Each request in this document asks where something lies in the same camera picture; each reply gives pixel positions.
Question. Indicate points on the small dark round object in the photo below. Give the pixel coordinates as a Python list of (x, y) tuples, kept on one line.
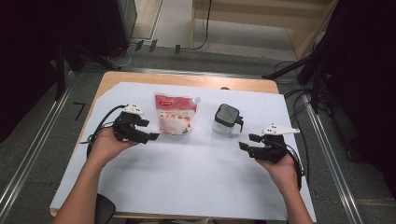
[(224, 88)]

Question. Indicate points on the wooden shelf unit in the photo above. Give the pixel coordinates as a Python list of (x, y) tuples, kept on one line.
[(264, 18)]

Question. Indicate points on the black cabinet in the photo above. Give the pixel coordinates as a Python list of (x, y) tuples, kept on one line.
[(109, 28)]

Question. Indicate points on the small black floor block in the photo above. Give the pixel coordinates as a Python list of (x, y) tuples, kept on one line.
[(177, 49), (139, 45)]

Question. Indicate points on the black metal stand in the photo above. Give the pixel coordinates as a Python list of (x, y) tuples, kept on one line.
[(59, 77)]

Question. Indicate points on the clear jar with black lid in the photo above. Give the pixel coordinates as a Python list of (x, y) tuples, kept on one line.
[(225, 116)]

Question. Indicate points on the dark curtain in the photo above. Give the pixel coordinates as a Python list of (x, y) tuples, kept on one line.
[(367, 77), (25, 62)]

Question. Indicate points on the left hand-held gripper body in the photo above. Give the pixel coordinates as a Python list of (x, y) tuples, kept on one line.
[(126, 127)]

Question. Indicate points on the black chair armrest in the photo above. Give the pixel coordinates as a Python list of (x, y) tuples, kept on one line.
[(104, 208)]

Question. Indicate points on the red and white spout pouch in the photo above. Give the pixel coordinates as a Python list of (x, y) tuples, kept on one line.
[(176, 115)]

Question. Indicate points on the person's left hand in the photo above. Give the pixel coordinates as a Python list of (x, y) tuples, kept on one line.
[(104, 146)]

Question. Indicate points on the metal floor rail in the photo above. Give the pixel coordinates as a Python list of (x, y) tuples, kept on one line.
[(330, 158), (34, 146), (162, 72)]

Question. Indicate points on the white paper sheet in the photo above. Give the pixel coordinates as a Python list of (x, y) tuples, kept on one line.
[(202, 174)]

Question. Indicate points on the black tripod stand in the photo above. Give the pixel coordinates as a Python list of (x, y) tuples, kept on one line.
[(286, 69)]

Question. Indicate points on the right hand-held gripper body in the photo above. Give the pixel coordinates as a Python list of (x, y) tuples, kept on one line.
[(274, 149)]

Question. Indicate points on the person's right hand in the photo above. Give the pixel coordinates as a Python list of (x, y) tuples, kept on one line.
[(285, 174)]

